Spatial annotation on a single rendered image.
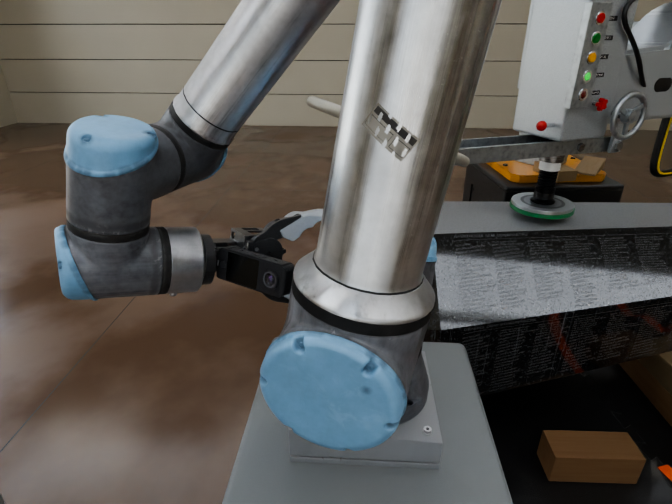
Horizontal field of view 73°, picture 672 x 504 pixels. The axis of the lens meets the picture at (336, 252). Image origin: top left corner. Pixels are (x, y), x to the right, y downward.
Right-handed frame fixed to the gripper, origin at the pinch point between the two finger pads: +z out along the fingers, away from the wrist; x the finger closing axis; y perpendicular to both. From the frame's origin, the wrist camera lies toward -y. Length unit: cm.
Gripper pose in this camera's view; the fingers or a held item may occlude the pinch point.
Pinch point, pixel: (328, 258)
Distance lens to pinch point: 72.9
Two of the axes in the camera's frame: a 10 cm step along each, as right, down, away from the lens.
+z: 8.4, -0.3, 5.4
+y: -5.3, -2.5, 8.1
